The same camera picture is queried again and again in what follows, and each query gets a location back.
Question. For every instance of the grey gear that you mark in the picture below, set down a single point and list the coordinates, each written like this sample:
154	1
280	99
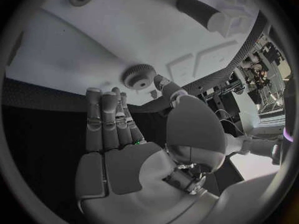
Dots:
138	76

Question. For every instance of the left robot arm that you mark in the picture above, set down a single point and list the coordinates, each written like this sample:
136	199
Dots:
254	144

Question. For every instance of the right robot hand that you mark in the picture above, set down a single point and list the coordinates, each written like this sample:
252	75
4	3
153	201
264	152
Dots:
126	171

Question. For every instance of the white task board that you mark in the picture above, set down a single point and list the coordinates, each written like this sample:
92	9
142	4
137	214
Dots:
112	33

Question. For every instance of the dark grey long cylinder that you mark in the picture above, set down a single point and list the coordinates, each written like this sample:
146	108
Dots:
195	10

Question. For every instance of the workshop equipment rack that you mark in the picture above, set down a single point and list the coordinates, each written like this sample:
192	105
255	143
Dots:
261	72

